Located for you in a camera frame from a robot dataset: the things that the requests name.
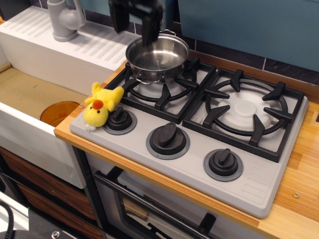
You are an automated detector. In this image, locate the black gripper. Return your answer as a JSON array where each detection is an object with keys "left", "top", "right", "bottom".
[{"left": 109, "top": 0, "right": 163, "bottom": 46}]

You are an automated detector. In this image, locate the stainless steel pan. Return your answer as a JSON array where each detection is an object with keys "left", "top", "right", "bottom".
[{"left": 126, "top": 31, "right": 190, "bottom": 84}]

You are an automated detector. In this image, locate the black left stove knob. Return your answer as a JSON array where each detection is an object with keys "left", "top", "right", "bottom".
[{"left": 103, "top": 107, "right": 137, "bottom": 135}]

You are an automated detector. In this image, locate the black stove knob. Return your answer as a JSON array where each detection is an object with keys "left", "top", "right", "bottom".
[
  {"left": 146, "top": 122, "right": 190, "bottom": 160},
  {"left": 203, "top": 148, "right": 244, "bottom": 182},
  {"left": 103, "top": 107, "right": 137, "bottom": 135}
]

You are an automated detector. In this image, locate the black middle stove knob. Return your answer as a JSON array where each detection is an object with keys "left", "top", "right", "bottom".
[{"left": 146, "top": 122, "right": 190, "bottom": 160}]

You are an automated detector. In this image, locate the grey toy stove top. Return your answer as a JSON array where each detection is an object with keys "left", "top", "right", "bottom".
[{"left": 69, "top": 46, "right": 310, "bottom": 219}]

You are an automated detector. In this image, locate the black right stove knob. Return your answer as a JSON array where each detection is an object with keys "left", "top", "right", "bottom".
[{"left": 203, "top": 148, "right": 244, "bottom": 182}]

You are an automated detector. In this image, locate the grey toy faucet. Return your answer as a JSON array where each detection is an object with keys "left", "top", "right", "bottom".
[{"left": 47, "top": 0, "right": 86, "bottom": 42}]

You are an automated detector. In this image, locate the black left burner grate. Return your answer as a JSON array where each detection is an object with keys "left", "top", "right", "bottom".
[{"left": 105, "top": 57, "right": 216, "bottom": 124}]

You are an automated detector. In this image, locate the black burner grate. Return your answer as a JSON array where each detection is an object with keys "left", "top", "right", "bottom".
[
  {"left": 182, "top": 69, "right": 308, "bottom": 163},
  {"left": 105, "top": 57, "right": 216, "bottom": 124}
]

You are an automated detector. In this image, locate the yellow stuffed duck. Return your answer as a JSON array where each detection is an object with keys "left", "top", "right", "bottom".
[{"left": 83, "top": 82, "right": 125, "bottom": 131}]

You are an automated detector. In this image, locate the white toy sink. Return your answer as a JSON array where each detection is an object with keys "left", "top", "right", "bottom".
[{"left": 0, "top": 6, "right": 137, "bottom": 189}]

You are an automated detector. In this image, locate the black right burner grate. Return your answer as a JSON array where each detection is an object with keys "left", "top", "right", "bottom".
[{"left": 182, "top": 69, "right": 308, "bottom": 163}]

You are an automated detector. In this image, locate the wooden drawer cabinet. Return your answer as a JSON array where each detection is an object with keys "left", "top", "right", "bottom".
[{"left": 0, "top": 148, "right": 106, "bottom": 239}]

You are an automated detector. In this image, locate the oven door with black handle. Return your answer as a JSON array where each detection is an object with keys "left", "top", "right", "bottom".
[{"left": 93, "top": 166, "right": 225, "bottom": 239}]

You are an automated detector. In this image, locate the black braided cable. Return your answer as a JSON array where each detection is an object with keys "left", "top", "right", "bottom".
[{"left": 0, "top": 202, "right": 13, "bottom": 239}]

